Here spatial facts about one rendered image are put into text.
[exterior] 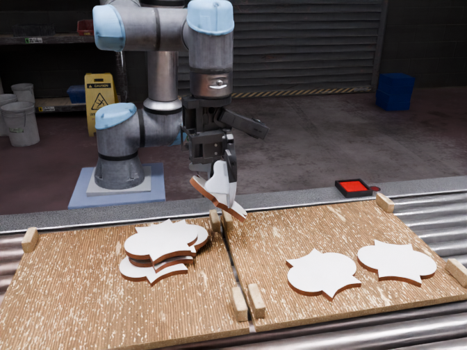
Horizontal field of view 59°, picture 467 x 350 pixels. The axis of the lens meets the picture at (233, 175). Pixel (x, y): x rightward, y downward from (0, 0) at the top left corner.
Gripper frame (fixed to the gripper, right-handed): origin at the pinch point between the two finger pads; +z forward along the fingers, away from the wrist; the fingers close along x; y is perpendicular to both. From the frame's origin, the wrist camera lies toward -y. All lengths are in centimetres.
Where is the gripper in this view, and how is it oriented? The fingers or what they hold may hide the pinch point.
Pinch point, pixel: (222, 191)
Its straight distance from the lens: 82.3
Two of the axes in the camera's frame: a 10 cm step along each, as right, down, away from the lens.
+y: -9.2, 1.6, -3.6
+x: 3.9, 4.0, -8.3
